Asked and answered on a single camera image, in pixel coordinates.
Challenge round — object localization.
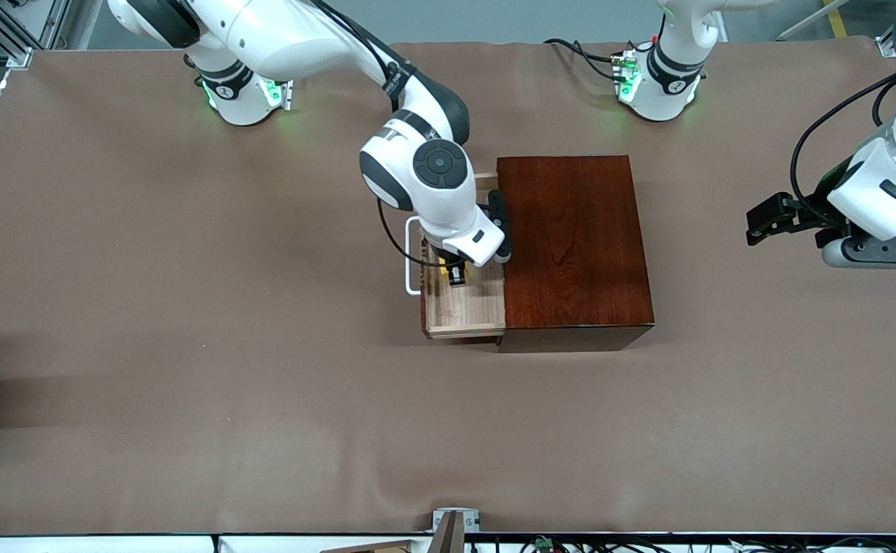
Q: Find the wooden drawer with white handle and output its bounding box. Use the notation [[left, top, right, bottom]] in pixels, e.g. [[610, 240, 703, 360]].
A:
[[405, 173, 507, 339]]

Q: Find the dark brown wooden cabinet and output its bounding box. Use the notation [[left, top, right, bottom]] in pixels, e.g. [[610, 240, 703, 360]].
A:
[[496, 154, 656, 353]]

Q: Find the brown table cloth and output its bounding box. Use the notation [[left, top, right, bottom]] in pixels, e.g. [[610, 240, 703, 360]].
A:
[[0, 38, 896, 536]]

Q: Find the brown angled bar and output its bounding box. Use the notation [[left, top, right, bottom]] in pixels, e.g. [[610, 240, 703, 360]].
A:
[[431, 512, 465, 553]]

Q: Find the cardboard piece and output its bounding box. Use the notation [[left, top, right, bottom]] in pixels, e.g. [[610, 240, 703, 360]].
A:
[[317, 540, 418, 553]]

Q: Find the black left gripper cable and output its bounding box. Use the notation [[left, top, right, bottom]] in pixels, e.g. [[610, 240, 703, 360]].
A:
[[791, 71, 896, 227]]

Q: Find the black left arm base cable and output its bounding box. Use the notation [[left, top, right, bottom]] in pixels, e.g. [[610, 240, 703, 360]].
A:
[[544, 37, 627, 82]]

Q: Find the small metal bracket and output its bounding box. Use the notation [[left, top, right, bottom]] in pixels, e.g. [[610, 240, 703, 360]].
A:
[[431, 508, 482, 533]]

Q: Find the aluminium table frame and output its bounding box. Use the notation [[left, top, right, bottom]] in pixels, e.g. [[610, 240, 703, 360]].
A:
[[0, 0, 72, 208]]

